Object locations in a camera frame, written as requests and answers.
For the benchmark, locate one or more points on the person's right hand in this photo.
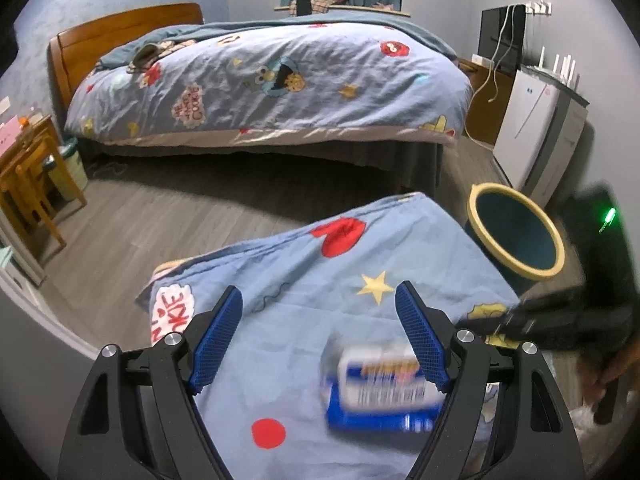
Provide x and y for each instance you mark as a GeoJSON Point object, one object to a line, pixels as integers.
{"type": "Point", "coordinates": [592, 372]}

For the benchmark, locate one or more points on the white wall hooks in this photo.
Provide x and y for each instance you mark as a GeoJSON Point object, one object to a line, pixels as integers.
{"type": "Point", "coordinates": [539, 7]}

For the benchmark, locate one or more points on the white plastic bag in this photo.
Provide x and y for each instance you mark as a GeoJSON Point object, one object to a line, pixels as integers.
{"type": "Point", "coordinates": [586, 435]}

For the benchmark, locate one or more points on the pink paper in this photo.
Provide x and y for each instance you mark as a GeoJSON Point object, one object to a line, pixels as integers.
{"type": "Point", "coordinates": [10, 135]}

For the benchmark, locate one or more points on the blue and white snack packet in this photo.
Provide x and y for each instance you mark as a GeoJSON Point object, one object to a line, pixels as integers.
{"type": "Point", "coordinates": [375, 400]}

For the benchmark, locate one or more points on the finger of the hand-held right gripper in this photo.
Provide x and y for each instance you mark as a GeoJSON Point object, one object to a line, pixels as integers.
{"type": "Point", "coordinates": [540, 320]}

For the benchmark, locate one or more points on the black monitor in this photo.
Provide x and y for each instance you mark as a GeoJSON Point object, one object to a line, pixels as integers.
{"type": "Point", "coordinates": [492, 35]}

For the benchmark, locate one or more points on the white bin with green liner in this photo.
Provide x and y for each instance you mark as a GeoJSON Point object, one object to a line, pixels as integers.
{"type": "Point", "coordinates": [75, 165]}
{"type": "Point", "coordinates": [56, 180]}

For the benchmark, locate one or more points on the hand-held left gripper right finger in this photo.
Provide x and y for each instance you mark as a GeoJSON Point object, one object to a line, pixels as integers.
{"type": "Point", "coordinates": [420, 340]}

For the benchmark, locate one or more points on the dark bed base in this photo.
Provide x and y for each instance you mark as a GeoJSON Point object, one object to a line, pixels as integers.
{"type": "Point", "coordinates": [325, 160]}

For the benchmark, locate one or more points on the teal blanket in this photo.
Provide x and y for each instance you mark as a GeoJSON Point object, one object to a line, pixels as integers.
{"type": "Point", "coordinates": [350, 22]}

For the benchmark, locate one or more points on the blue printed cloth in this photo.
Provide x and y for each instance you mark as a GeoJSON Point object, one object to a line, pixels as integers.
{"type": "Point", "coordinates": [300, 270]}

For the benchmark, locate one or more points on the wooden nightstand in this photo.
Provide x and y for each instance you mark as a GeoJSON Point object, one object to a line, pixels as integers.
{"type": "Point", "coordinates": [487, 115]}

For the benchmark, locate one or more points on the wooden desk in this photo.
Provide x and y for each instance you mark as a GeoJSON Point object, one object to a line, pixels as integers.
{"type": "Point", "coordinates": [25, 175]}

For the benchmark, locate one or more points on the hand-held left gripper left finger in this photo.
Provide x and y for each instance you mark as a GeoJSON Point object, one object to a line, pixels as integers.
{"type": "Point", "coordinates": [217, 340]}

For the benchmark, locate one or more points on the plaid cloth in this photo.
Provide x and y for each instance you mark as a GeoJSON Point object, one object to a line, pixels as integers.
{"type": "Point", "coordinates": [150, 55]}

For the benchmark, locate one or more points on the bed with cartoon duvet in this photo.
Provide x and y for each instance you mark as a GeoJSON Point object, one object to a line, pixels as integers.
{"type": "Point", "coordinates": [300, 85]}

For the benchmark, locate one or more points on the white router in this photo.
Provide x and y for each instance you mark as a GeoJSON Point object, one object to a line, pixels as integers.
{"type": "Point", "coordinates": [557, 67]}

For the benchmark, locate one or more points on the wooden headboard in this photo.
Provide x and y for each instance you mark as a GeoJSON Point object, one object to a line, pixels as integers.
{"type": "Point", "coordinates": [100, 35]}

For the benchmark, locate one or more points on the blue bin with yellow rim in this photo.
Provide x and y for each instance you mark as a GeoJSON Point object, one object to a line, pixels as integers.
{"type": "Point", "coordinates": [515, 230]}

